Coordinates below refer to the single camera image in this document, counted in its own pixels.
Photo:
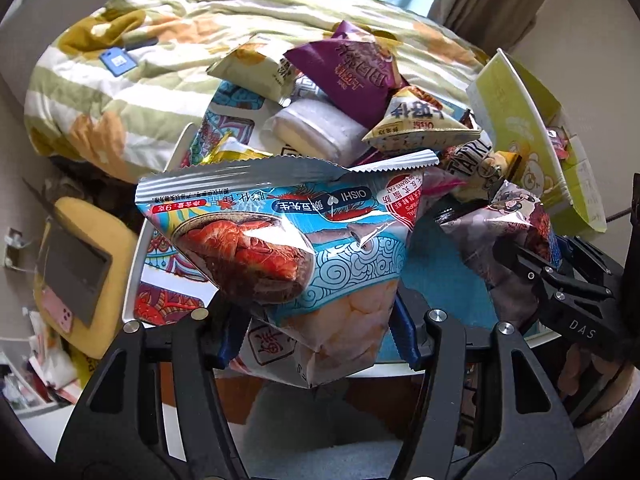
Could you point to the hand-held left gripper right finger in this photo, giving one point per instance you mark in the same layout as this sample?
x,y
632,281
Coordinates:
x,y
403,331

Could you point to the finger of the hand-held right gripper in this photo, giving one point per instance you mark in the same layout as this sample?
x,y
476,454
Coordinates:
x,y
540,270
595,265

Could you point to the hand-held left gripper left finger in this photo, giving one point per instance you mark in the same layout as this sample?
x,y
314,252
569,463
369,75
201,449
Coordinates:
x,y
230,332

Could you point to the dark purple foil snack packet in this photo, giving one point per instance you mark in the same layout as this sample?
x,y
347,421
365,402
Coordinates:
x,y
500,240

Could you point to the blue shrimp chip packet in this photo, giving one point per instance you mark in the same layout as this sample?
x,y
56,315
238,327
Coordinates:
x,y
325,240

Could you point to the yellow-green cardboard box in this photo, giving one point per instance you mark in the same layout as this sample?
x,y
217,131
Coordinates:
x,y
520,120

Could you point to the purple triangular snack packet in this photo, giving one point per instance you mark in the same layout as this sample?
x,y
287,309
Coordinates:
x,y
345,75

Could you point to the cream orange cake packet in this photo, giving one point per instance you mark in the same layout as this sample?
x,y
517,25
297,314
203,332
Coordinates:
x,y
250,65

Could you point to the person's right hand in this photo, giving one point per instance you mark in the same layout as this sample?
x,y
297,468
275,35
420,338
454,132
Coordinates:
x,y
570,375

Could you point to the small red snack packet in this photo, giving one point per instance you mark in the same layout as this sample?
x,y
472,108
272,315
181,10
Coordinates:
x,y
560,142

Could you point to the brown lettered snack packet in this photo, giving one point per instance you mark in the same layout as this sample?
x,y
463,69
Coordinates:
x,y
470,162

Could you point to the yellow chair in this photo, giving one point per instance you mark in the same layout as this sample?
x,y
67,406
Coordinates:
x,y
120,230

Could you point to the grey laptop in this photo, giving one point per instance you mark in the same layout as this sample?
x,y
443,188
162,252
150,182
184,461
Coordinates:
x,y
75,270

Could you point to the pink phone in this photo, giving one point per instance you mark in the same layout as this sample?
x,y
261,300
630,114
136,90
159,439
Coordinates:
x,y
57,312

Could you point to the gold foil snack packet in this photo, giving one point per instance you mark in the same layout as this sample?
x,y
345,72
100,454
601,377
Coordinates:
x,y
230,152

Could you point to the pile of papers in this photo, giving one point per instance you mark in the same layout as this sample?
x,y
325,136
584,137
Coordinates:
x,y
45,365

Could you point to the yellow triangular snack packet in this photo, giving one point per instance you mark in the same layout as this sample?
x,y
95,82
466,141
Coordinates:
x,y
420,125

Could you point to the white bread packet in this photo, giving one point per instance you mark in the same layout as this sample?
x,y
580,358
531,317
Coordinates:
x,y
320,125

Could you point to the blue card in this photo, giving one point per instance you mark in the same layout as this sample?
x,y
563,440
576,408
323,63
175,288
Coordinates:
x,y
117,60

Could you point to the floral striped quilt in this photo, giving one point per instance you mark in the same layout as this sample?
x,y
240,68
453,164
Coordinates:
x,y
150,10

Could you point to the grey headboard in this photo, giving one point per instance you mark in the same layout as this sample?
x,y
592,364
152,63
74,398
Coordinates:
x,y
30,35

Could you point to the white wall socket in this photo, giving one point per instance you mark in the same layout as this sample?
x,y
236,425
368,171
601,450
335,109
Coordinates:
x,y
16,247

